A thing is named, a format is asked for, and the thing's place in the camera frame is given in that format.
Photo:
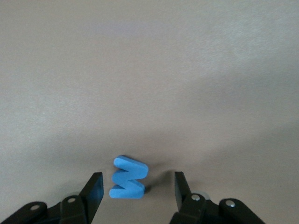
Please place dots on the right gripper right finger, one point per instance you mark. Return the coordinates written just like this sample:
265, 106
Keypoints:
184, 203

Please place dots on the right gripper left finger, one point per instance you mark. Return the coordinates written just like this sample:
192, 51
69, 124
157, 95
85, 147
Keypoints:
91, 200

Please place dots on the light blue foam letter M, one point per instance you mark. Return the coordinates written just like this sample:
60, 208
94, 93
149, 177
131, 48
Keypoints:
130, 166

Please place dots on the brown table cover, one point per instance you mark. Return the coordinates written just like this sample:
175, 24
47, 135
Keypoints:
149, 70

